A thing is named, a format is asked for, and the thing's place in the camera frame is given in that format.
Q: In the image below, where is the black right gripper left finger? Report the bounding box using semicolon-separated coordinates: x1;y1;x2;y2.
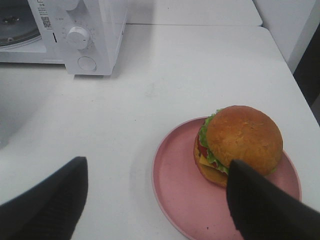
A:
0;156;88;240

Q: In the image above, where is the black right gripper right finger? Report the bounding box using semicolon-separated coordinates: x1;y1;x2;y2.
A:
226;160;320;240

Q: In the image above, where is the pink round plate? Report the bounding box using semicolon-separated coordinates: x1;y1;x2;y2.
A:
151;116;302;240

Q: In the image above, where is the burger with lettuce and tomato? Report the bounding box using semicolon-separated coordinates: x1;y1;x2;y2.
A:
193;105;283;188

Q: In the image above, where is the round white door button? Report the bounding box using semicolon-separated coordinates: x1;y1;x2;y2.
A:
77;56;97;72

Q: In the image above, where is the white timer knob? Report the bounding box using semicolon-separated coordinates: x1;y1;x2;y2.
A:
66;26;90;50

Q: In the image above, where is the white microwave oven body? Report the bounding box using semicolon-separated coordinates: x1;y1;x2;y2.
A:
0;0;128;76

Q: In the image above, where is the glass microwave turntable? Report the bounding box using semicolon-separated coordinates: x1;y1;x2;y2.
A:
0;2;40;47

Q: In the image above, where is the upper white power knob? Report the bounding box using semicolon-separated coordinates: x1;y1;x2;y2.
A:
62;0;80;11

